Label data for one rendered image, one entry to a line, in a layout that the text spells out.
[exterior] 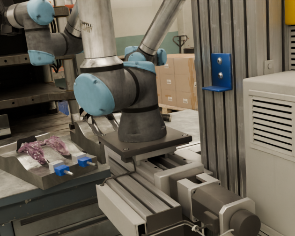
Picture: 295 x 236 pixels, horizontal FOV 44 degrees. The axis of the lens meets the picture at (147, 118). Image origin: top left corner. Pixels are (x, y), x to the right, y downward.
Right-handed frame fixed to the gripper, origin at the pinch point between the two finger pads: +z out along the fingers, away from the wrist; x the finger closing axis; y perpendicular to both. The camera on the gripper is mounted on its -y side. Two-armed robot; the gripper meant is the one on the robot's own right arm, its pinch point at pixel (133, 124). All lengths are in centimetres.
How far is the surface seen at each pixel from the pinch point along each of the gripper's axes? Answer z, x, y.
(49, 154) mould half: 11.0, -37.4, -5.9
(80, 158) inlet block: 12.0, -27.4, 6.5
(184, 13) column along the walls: -236, 443, -637
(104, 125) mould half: 0.8, -5.7, -23.3
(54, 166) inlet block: 13.9, -39.0, 10.0
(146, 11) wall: -240, 346, -662
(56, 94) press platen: -17, -18, -73
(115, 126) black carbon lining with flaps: 1.8, -0.2, -21.6
